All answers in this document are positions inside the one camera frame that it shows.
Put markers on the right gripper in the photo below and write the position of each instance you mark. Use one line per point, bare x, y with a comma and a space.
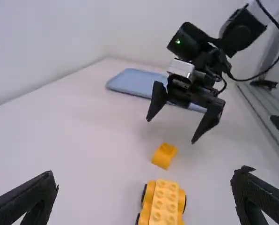
188, 42

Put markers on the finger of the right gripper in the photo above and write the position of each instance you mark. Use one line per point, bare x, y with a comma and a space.
209, 119

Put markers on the yellow toy brick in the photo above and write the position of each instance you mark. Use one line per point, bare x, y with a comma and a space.
164, 155

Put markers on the yellow toy car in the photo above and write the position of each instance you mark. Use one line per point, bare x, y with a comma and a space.
163, 204

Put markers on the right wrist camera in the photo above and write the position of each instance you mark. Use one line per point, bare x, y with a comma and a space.
180, 68

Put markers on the black bracket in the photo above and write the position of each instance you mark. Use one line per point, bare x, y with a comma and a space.
266, 84

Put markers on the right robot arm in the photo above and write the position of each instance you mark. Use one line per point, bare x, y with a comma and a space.
242, 30

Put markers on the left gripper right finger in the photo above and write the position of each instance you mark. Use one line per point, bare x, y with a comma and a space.
261, 201

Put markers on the silver rails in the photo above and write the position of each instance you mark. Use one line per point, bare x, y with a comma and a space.
266, 112

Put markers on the blue mat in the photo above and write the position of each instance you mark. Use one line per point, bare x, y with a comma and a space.
134, 82

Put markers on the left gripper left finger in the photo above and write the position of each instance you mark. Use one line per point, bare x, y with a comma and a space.
24, 201

